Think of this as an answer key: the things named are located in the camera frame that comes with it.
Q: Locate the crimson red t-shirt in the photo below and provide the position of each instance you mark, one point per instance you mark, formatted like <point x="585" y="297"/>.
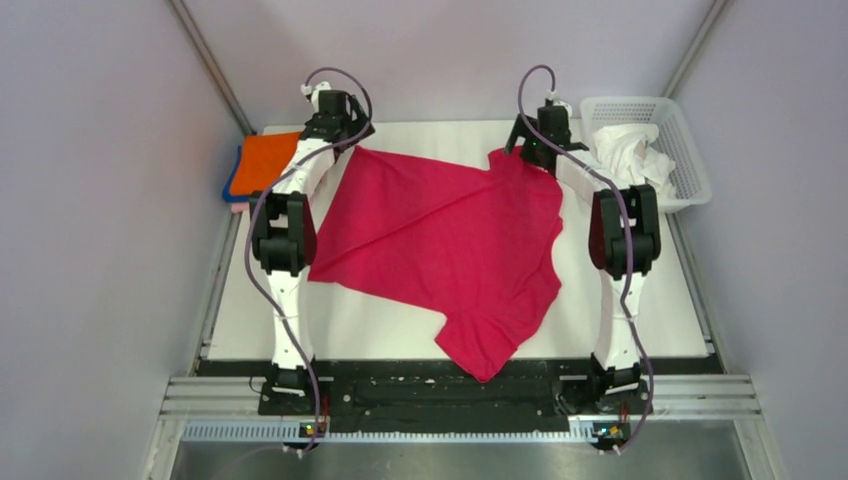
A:
<point x="474" y="245"/>

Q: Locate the folded blue t-shirt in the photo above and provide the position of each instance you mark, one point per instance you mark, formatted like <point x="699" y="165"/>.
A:
<point x="230" y="193"/>

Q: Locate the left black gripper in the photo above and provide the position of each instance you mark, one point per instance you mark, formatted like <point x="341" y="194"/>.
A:
<point x="360" y="123"/>

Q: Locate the white slotted cable duct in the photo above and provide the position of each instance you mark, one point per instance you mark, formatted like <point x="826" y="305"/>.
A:
<point x="298" y="432"/>

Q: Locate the crumpled white t-shirt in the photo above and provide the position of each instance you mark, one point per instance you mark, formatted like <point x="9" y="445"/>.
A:
<point x="627" y="151"/>

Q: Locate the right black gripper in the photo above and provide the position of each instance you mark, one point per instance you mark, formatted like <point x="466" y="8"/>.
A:
<point x="520" y="129"/>

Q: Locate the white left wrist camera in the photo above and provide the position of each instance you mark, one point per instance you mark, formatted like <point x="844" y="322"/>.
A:
<point x="311" y="92"/>

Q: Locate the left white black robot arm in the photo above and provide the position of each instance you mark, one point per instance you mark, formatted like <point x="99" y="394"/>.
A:
<point x="282" y="237"/>

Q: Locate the white plastic laundry basket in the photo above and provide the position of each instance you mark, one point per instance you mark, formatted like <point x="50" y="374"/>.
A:
<point x="675" y="139"/>

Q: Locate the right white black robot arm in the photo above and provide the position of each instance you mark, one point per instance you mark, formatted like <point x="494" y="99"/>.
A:
<point x="624" y="241"/>

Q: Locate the folded orange t-shirt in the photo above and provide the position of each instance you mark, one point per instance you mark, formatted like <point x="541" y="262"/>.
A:
<point x="264" y="159"/>

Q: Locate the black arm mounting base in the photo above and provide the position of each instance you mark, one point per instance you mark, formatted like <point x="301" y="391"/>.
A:
<point x="437" y="397"/>

